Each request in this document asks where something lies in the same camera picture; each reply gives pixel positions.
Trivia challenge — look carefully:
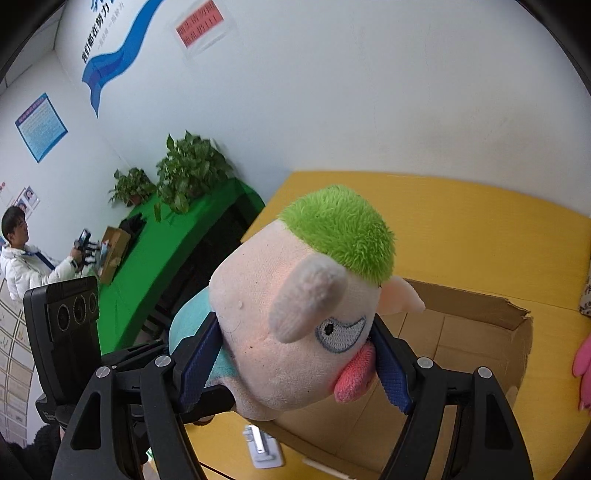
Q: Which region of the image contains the green cloth covered table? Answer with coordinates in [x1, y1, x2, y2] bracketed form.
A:
[95, 178, 267, 356]

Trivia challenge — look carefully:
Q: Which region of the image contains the green-haired plush toy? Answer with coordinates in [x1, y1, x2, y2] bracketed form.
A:
[167, 185, 426, 422]

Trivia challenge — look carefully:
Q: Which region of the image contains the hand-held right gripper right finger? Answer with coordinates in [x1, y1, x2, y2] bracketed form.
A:
[372, 316, 536, 480]

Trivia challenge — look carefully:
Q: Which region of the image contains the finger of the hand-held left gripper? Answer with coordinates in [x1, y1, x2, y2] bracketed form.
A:
[185, 385, 238, 425]
[102, 339, 174, 370]

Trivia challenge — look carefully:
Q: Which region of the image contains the white plastic device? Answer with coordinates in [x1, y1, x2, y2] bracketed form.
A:
[243, 425, 283, 464]

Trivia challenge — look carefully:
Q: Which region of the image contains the pink plush toy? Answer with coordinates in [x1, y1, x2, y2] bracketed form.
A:
[573, 336, 591, 411]

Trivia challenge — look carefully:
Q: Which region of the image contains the large cardboard box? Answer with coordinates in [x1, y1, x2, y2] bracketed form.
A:
[256, 277, 533, 480]

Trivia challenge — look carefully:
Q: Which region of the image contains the large potted plant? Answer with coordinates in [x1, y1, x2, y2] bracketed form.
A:
[154, 130, 234, 224]

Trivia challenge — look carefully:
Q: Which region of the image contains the blue framed wall poster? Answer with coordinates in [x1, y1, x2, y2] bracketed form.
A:
[15, 92, 68, 163]

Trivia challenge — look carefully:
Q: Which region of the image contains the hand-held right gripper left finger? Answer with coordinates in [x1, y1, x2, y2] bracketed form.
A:
[50, 313, 223, 480]

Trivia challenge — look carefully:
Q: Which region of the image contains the blue ribbon wall decal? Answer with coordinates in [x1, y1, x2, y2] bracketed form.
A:
[81, 0, 164, 120]

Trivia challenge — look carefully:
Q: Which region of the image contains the person's left forearm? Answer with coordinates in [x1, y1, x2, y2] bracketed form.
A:
[0, 422, 63, 480]

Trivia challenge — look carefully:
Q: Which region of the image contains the small potted plant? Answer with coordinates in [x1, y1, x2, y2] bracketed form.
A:
[108, 167, 157, 208]

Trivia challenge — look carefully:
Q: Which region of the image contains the red and white wall notice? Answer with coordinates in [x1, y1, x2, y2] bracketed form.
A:
[173, 0, 227, 61]

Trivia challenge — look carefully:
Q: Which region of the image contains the wall poster with photos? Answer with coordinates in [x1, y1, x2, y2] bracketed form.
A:
[11, 186, 41, 220]

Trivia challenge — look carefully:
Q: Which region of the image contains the black bag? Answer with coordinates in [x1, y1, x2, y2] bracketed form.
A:
[119, 216, 147, 245]

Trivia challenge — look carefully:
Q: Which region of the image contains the small cardboard box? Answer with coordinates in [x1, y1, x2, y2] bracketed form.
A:
[95, 226, 132, 284]

